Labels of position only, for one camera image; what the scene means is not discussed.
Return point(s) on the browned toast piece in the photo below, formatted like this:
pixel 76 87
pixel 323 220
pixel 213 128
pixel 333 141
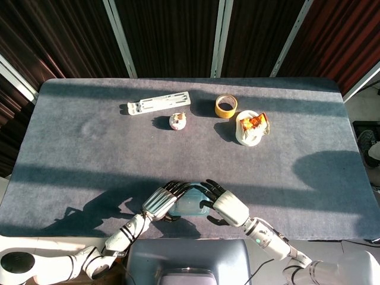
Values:
pixel 252 121

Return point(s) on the black plastic tray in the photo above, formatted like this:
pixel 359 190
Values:
pixel 362 124

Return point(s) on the grey robot torso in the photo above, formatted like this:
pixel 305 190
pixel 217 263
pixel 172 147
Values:
pixel 190 255

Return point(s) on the yellow tape roll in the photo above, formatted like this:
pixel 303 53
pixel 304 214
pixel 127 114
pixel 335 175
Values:
pixel 219 112

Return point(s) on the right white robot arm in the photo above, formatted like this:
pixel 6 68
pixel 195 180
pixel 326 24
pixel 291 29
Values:
pixel 267 237

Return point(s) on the left black-grey robot hand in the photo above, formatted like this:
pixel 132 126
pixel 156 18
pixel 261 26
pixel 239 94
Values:
pixel 158 203

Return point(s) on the light grey chest housing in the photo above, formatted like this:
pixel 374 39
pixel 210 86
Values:
pixel 190 277

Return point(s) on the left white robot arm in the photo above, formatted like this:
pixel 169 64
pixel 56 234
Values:
pixel 124 233

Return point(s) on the right black-grey robot hand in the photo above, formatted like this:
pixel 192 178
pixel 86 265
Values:
pixel 233 209

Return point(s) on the black shoe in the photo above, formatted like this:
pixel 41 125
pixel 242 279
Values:
pixel 366 141

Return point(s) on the white plastic slotted bracket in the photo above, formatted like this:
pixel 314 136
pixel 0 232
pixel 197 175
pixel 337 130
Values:
pixel 160 102

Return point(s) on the blue-grey table cloth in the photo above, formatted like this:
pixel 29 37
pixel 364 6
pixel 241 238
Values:
pixel 89 148

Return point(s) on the clear plastic container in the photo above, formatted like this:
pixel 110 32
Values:
pixel 191 205

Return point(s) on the white metal frame post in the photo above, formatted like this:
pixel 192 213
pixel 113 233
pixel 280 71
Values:
pixel 362 84
pixel 120 35
pixel 289 41
pixel 221 35
pixel 17 78

